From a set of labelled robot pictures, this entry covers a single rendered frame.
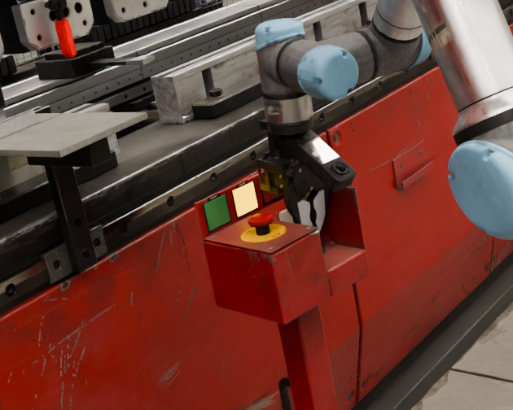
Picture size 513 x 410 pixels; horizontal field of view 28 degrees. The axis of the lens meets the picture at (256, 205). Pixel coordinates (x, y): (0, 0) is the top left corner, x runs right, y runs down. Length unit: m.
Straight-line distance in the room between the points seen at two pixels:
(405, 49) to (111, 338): 0.66
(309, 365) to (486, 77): 0.71
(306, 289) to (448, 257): 1.12
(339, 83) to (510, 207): 0.43
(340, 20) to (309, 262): 0.98
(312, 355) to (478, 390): 1.00
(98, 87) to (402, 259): 0.81
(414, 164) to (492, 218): 1.33
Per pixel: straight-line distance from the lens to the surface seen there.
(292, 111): 1.55
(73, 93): 2.13
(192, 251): 1.82
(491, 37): 1.13
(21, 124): 1.61
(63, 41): 1.70
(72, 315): 1.63
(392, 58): 1.50
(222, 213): 1.62
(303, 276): 1.55
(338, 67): 1.43
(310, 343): 1.67
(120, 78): 2.22
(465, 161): 1.11
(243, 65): 2.11
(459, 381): 2.66
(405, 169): 2.41
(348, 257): 1.62
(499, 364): 2.72
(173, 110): 1.97
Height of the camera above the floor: 1.31
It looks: 18 degrees down
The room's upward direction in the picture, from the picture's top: 11 degrees counter-clockwise
